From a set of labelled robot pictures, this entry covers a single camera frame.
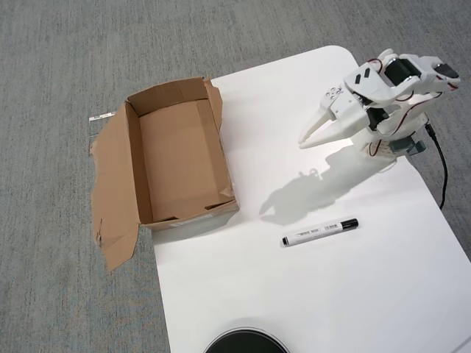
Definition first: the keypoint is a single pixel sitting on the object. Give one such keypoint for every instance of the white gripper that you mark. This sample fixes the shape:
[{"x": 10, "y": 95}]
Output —
[{"x": 344, "y": 107}]

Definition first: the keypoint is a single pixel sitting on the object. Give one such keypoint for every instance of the white marker pen black cap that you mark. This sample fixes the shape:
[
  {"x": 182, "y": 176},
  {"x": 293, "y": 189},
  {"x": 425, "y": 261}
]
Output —
[{"x": 316, "y": 231}]

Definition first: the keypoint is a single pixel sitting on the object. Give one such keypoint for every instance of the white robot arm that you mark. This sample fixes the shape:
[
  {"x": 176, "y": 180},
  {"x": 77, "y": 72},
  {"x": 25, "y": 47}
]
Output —
[{"x": 371, "y": 86}]

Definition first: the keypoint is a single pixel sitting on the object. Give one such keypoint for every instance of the open brown cardboard box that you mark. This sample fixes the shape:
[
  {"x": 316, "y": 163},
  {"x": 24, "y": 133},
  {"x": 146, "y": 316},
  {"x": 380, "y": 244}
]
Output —
[{"x": 176, "y": 154}]

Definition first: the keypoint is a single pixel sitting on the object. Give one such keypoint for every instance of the grey table clamp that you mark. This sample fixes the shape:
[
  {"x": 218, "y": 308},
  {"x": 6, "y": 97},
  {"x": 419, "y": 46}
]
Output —
[{"x": 404, "y": 146}]

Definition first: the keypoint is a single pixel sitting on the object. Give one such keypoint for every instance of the white paper strip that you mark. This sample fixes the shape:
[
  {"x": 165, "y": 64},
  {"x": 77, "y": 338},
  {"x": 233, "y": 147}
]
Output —
[{"x": 99, "y": 117}]

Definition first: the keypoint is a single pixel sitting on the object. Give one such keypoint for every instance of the black round object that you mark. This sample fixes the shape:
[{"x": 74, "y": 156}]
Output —
[{"x": 246, "y": 342}]

